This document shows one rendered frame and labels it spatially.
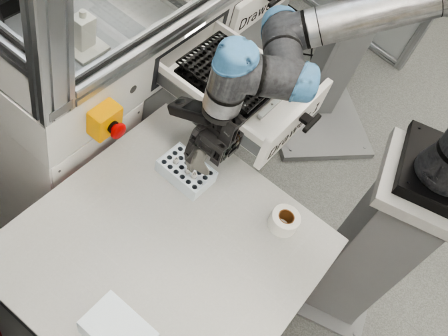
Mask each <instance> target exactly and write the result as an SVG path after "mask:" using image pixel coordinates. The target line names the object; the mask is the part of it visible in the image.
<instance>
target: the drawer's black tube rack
mask: <svg viewBox="0 0 448 336"><path fill-rule="evenodd" d="M219 34H222V35H219ZM216 36H218V37H216ZM224 37H228V36H227V35H226V34H224V33H222V32H221V31H218V32H216V33H215V34H213V35H212V36H210V37H209V38H208V39H206V40H205V41H204V42H202V43H200V44H199V45H198V46H196V47H195V48H193V49H192V50H190V51H189V52H188V53H186V54H185V55H184V56H182V57H180V58H179V59H178V60H176V64H178V65H179V66H178V67H177V68H176V69H174V72H175V73H176V74H178V76H180V77H182V78H183V79H184V80H186V81H187V82H188V83H190V84H191V85H192V86H194V87H195V88H197V89H198V90H200V92H202V93H205V88H206V86H207V82H208V78H209V74H210V71H211V62H212V60H213V57H214V56H215V52H216V50H217V47H218V45H219V43H220V42H221V41H222V40H223V39H224ZM213 39H215V40H213ZM209 41H212V42H209ZM206 43H208V45H206ZM202 45H203V46H205V47H202ZM197 49H200V51H198V50H197ZM194 51H195V52H197V53H194ZM190 54H193V56H191V55H190ZM186 57H190V58H186ZM182 59H185V60H186V61H183V60H182ZM179 62H182V63H179ZM254 97H255V96H253V95H246V96H245V99H244V101H243V104H242V107H244V106H246V104H247V103H248V102H250V100H252V98H254ZM270 99H271V98H265V99H264V100H262V102H260V104H258V105H257V106H256V107H255V108H254V109H253V110H252V111H250V112H249V113H248V114H246V113H244V112H243V111H242V110H240V112H239V114H240V115H242V116H243V117H244V118H246V121H247V120H248V119H249V118H250V117H251V116H253V115H254V114H255V113H256V112H257V111H258V110H259V109H260V108H262V106H264V104H266V103H267V102H268V101H269V100H270ZM242 107H241V108H242ZM246 121H245V122H246Z"/></svg>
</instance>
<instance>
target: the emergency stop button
mask: <svg viewBox="0 0 448 336"><path fill-rule="evenodd" d="M125 131H126V125H125V124H124V123H118V124H115V125H114V126H112V128H111V137H112V138H113V139H119V138H121V137H122V136H123V135H124V133H125Z"/></svg>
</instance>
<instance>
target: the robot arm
mask: <svg viewBox="0 0 448 336"><path fill-rule="evenodd" d="M440 17H447V18H448V0H339V1H334V2H331V3H327V4H324V5H319V6H316V7H312V8H308V9H304V10H300V11H295V10H294V9H293V8H291V7H289V6H285V5H276V6H274V7H272V8H270V9H268V10H267V11H266V12H265V14H264V16H263V18H262V21H261V39H262V44H263V54H259V48H258V46H257V45H256V44H255V43H254V42H253V41H252V40H247V39H246V38H245V37H243V36H238V35H233V36H229V37H226V38H224V39H223V40H222V41H221V42H220V43H219V45H218V47H217V50H216V52H215V56H214V57H213V60H212V62H211V71H210V74H209V78H208V82H207V86H206V88H205V93H204V96H203V101H199V100H196V99H192V98H188V97H184V96H180V97H179V98H178V99H176V100H174V101H173V102H172V103H170V104H168V106H167V108H168V111H169V114H170V115H172V116H175V117H178V118H182V119H185V120H188V121H192V122H194V123H197V124H198V125H197V126H196V127H195V128H194V129H193V131H192V133H191V136H190V138H189V141H188V144H187V146H186V148H185V152H184V156H185V162H186V166H187V168H188V170H189V171H190V172H193V170H196V171H198V172H200V173H202V174H204V175H208V174H209V169H208V167H207V166H206V164H205V160H206V158H207V157H208V156H210V161H211V162H212V163H213V164H215V165H216V166H217V167H218V166H219V164H220V163H221V162H222V161H224V160H225V159H226V158H227V157H230V156H231V155H232V154H233V153H234V152H236V150H237V149H238V148H239V146H240V144H241V140H242V138H243V136H244V133H243V132H242V131H240V130H239V128H240V127H241V126H242V125H243V124H244V123H245V121H246V118H244V117H243V116H242V115H240V114H239V112H240V110H241V107H242V104H243V101H244V99H245V96H246V95H253V96H258V97H266V98H271V99H279V100H284V101H288V102H292V101H293V102H300V103H309V102H311V101H312V100H313V99H314V98H315V96H316V94H317V91H318V88H319V84H320V78H321V73H320V68H319V66H318V65H317V64H316V63H311V62H309V61H304V57H303V50H306V49H311V48H314V47H320V46H323V45H328V44H331V43H336V42H340V41H344V40H348V39H353V38H356V37H361V36H365V35H370V34H373V33H378V32H382V31H386V30H390V29H394V28H398V27H403V26H406V25H411V24H415V23H420V22H423V21H428V20H432V19H436V18H440ZM414 169H415V173H416V175H417V176H418V178H419V180H420V181H421V182H422V184H424V186H426V187H427V188H428V189H430V190H431V191H433V192H434V193H436V194H439V195H442V196H445V197H448V128H447V130H446V131H445V132H444V134H442V136H441V137H440V139H439V140H438V141H437V142H436V143H434V144H432V145H431V146H429V147H427V148H425V149H424V150H422V151H421V152H420V154H418V156H417V157H416V159H415V162H414Z"/></svg>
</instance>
